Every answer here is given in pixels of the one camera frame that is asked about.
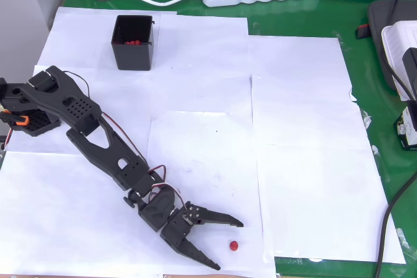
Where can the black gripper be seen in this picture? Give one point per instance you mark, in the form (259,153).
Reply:
(177,228)

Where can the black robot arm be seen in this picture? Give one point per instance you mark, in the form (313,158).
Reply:
(81,112)

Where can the black plastic box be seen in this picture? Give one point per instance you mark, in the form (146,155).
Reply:
(133,56)

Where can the white paper sheet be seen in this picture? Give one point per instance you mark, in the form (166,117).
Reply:
(71,37)
(325,200)
(49,219)
(202,92)
(130,95)
(202,161)
(293,60)
(309,118)
(202,43)

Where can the black red small clip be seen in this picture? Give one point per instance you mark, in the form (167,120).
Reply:
(362,32)

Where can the white plastic container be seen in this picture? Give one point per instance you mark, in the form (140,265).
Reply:
(394,50)

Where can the dark grey monitor base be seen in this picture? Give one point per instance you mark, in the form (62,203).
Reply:
(379,30)

